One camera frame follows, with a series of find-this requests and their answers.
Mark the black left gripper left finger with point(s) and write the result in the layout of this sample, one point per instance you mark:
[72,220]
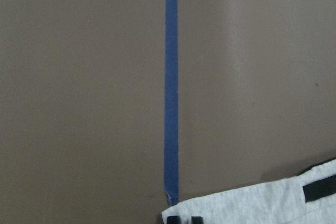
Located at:
[173,220]

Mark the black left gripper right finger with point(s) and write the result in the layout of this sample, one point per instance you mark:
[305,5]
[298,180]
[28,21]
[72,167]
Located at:
[196,220]

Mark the grey cartoon print t-shirt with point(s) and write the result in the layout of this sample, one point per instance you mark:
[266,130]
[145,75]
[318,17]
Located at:
[306,198]

